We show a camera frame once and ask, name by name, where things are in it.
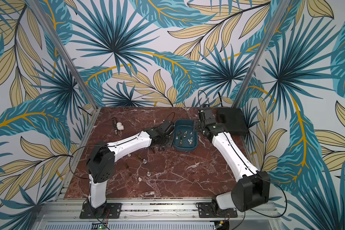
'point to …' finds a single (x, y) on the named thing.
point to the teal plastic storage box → (185, 137)
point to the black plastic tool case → (234, 120)
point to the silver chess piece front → (148, 174)
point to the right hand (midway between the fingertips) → (199, 123)
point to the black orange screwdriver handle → (115, 125)
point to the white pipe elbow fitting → (120, 126)
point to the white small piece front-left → (140, 179)
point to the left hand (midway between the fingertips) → (169, 142)
